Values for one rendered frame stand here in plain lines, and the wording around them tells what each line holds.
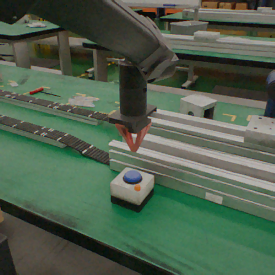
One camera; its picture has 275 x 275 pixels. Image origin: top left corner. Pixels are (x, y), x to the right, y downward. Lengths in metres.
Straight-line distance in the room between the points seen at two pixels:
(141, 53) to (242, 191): 0.41
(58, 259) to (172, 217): 0.78
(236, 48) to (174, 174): 1.65
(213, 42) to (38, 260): 1.79
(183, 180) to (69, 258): 0.76
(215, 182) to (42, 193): 0.43
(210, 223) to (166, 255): 0.14
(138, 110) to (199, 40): 1.78
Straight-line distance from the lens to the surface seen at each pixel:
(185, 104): 1.10
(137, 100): 0.59
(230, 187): 0.73
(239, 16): 4.15
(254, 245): 0.70
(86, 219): 0.71
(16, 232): 1.56
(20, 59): 3.34
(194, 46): 2.38
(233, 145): 0.90
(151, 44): 0.47
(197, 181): 0.75
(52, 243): 1.46
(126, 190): 0.70
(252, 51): 2.30
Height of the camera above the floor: 1.26
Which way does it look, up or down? 29 degrees down
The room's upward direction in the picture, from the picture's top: straight up
